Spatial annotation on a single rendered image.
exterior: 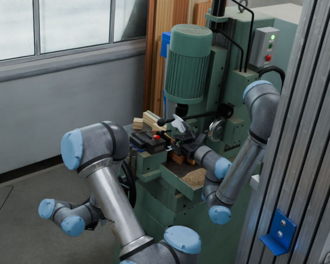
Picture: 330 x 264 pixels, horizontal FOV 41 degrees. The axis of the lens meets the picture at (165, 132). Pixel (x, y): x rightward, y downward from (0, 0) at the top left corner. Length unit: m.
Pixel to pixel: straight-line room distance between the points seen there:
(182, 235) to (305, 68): 0.64
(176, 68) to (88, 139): 0.66
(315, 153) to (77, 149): 0.67
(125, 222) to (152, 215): 0.84
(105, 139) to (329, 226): 0.70
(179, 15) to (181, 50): 1.78
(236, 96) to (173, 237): 0.85
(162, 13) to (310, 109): 2.50
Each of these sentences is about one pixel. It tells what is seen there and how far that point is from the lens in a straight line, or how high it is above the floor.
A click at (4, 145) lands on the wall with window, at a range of 3.26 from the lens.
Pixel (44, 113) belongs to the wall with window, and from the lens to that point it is 3.30.
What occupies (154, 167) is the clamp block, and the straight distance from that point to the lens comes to 1.98.
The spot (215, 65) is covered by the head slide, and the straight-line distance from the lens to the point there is 1.98.
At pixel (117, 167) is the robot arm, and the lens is 1.55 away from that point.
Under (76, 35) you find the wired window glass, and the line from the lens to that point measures 3.31.
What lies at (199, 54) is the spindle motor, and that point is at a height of 1.39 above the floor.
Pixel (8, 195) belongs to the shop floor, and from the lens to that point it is 3.31.
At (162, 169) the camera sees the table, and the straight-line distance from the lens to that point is 1.98.
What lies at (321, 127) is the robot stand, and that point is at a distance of 1.04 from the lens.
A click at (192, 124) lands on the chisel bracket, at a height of 1.02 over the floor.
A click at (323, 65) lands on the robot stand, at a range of 1.02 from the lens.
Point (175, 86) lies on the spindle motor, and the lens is 1.92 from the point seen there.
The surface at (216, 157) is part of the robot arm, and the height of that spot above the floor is 1.13.
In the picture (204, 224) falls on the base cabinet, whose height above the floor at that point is 0.56.
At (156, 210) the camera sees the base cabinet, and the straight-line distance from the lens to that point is 2.12.
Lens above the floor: 1.97
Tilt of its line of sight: 28 degrees down
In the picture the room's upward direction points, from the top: 7 degrees clockwise
